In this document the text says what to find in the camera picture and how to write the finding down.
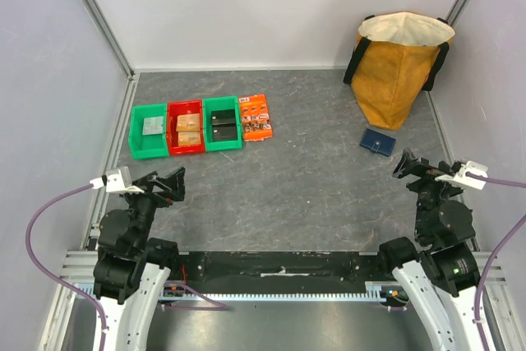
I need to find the green bin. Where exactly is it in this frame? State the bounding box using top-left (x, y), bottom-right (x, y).
top-left (202, 95), bottom-right (242, 152)
top-left (128, 103), bottom-right (168, 160)

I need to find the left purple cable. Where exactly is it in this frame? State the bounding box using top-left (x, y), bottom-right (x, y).
top-left (25, 184), bottom-right (229, 351)

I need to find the right green bin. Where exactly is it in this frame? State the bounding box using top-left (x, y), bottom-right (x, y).
top-left (202, 95), bottom-right (242, 152)

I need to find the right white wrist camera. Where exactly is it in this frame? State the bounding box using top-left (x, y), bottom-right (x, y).
top-left (435, 160), bottom-right (488, 191)

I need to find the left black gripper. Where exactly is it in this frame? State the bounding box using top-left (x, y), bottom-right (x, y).
top-left (124, 166), bottom-right (185, 252)

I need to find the aluminium frame rail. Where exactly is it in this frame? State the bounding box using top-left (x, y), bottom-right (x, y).
top-left (59, 250), bottom-right (509, 303)

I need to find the orange blister pack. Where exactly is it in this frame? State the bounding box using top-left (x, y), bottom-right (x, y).
top-left (238, 94), bottom-right (273, 141)

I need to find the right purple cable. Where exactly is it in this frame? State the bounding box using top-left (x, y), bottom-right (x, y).
top-left (388, 176), bottom-right (526, 351)

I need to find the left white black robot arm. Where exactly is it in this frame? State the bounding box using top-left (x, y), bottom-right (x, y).
top-left (92, 167), bottom-right (186, 350)

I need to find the upper black card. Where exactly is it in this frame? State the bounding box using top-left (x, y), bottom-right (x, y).
top-left (210, 109), bottom-right (237, 127)

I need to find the silver card in bin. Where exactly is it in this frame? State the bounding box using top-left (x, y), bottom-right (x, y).
top-left (142, 116), bottom-right (165, 136)

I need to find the red bin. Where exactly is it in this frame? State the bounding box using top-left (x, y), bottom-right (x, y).
top-left (166, 99), bottom-right (205, 156)

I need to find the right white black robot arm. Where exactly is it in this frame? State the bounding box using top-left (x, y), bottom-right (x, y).
top-left (376, 149), bottom-right (496, 350)

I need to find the left green bin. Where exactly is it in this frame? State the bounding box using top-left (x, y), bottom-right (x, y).
top-left (128, 103), bottom-right (168, 160)

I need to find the purple cable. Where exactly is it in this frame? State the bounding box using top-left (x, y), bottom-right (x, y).
top-left (25, 184), bottom-right (229, 351)
top-left (388, 176), bottom-right (526, 351)

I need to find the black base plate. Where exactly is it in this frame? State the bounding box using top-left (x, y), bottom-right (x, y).
top-left (170, 252), bottom-right (394, 282)

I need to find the yellow tote bag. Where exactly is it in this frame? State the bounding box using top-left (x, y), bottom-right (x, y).
top-left (343, 12), bottom-right (455, 131)

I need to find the blue card holder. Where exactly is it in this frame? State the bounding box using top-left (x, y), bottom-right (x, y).
top-left (360, 128), bottom-right (396, 157)

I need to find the lower gold card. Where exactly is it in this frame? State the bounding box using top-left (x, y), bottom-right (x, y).
top-left (178, 132), bottom-right (201, 147)

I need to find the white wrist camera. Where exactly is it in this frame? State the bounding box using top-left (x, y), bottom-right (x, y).
top-left (435, 160), bottom-right (488, 191)
top-left (90, 166), bottom-right (145, 194)

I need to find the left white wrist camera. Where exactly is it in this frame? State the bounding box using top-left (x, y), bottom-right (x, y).
top-left (90, 166), bottom-right (145, 194)

